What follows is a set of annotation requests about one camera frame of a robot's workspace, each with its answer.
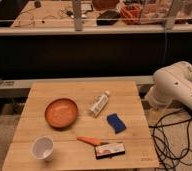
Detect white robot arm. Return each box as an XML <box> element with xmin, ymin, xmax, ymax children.
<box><xmin>146</xmin><ymin>61</ymin><xmax>192</xmax><ymax>110</ymax></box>

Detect orange ceramic bowl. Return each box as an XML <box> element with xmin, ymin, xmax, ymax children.
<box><xmin>44</xmin><ymin>98</ymin><xmax>78</xmax><ymax>128</ymax></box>

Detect white tube bottle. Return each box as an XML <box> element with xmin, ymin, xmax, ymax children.
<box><xmin>89</xmin><ymin>91</ymin><xmax>110</xmax><ymax>117</ymax></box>

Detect blue sponge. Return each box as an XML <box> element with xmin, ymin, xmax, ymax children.
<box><xmin>107</xmin><ymin>113</ymin><xmax>126</xmax><ymax>134</ymax></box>

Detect black object on bench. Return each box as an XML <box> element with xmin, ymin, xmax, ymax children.
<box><xmin>96</xmin><ymin>10</ymin><xmax>120</xmax><ymax>26</ymax></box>

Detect white paper cup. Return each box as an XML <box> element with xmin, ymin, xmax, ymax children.
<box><xmin>31</xmin><ymin>136</ymin><xmax>54</xmax><ymax>162</ymax></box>

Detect orange basket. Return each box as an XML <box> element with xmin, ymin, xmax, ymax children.
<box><xmin>120</xmin><ymin>5</ymin><xmax>142</xmax><ymax>25</ymax></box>

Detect orange handled knife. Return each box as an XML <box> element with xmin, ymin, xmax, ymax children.
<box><xmin>77</xmin><ymin>137</ymin><xmax>105</xmax><ymax>146</ymax></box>

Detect metal post left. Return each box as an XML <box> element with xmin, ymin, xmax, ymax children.
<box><xmin>72</xmin><ymin>0</ymin><xmax>82</xmax><ymax>31</ymax></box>

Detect metal post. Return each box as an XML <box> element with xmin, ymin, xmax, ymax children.
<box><xmin>72</xmin><ymin>0</ymin><xmax>82</xmax><ymax>31</ymax></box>
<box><xmin>165</xmin><ymin>0</ymin><xmax>183</xmax><ymax>30</ymax></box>

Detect black floor cables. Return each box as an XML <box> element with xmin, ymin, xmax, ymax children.
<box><xmin>148</xmin><ymin>108</ymin><xmax>192</xmax><ymax>171</ymax></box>

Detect metal post right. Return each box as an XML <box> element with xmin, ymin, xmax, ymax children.
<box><xmin>165</xmin><ymin>0</ymin><xmax>183</xmax><ymax>30</ymax></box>

